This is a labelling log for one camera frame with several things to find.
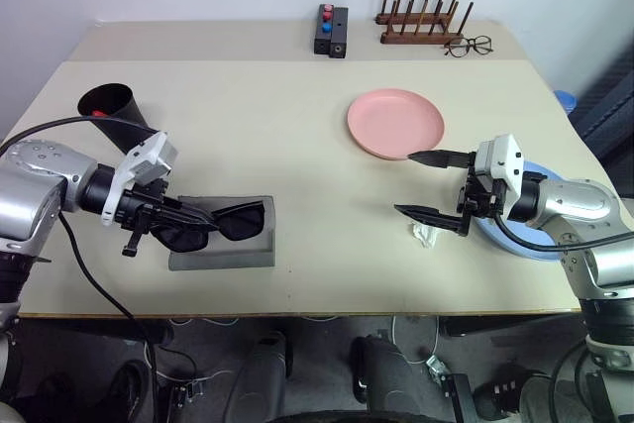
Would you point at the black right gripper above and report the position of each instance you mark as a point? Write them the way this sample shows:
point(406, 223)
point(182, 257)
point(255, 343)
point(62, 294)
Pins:
point(483, 197)

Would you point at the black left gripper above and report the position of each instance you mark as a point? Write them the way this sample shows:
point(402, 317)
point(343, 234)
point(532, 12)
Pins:
point(143, 205)

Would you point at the black sunglasses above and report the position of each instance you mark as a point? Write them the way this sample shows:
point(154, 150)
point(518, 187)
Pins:
point(238, 225)

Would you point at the black marker with red cap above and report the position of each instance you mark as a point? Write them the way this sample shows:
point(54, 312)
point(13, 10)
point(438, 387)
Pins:
point(99, 113)

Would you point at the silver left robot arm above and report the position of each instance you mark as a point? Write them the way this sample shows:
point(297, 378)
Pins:
point(39, 180)

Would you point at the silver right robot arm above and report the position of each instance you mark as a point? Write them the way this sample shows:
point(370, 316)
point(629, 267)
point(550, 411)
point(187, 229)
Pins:
point(579, 210)

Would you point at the crumpled white tissue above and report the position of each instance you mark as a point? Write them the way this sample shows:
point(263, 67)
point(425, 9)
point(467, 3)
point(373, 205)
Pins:
point(425, 235)

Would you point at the grey glasses case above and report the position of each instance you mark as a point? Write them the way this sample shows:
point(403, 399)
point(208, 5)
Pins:
point(223, 257)

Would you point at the pink plate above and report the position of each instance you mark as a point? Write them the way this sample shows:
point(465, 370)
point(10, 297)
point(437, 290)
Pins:
point(396, 121)

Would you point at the blue plate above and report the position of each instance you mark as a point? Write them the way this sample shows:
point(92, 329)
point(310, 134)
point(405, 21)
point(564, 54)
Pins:
point(505, 240)

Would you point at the black plastic cup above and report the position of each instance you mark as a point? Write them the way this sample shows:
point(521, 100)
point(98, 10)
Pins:
point(121, 118)

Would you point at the dark-rimmed eyeglasses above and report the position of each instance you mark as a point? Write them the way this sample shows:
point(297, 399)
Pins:
point(468, 45)

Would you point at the brown wooden peg rack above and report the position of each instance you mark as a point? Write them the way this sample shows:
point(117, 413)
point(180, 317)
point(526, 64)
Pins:
point(421, 36)

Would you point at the blue round container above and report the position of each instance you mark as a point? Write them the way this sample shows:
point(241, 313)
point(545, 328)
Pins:
point(565, 101)

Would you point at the dark rounded shape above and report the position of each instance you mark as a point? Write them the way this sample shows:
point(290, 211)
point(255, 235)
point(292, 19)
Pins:
point(386, 383)
point(260, 378)

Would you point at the plain black box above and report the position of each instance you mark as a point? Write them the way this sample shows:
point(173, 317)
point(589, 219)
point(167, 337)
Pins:
point(340, 34)

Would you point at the black box with buttons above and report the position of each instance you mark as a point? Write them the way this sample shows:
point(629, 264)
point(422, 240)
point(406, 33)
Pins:
point(321, 41)

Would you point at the dark ribbed object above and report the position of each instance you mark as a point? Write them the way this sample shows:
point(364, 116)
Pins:
point(609, 106)

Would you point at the blue button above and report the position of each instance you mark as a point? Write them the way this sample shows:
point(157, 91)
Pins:
point(326, 27)

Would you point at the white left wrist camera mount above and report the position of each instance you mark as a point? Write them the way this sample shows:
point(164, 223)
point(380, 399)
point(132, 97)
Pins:
point(146, 160)

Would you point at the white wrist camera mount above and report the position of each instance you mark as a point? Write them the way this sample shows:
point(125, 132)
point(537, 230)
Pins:
point(146, 160)
point(502, 158)

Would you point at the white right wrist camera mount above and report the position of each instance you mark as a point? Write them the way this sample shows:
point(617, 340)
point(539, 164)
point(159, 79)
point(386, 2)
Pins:
point(502, 158)

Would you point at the black table frame bar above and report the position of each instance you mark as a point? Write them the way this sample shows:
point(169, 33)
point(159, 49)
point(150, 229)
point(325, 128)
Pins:
point(510, 326)

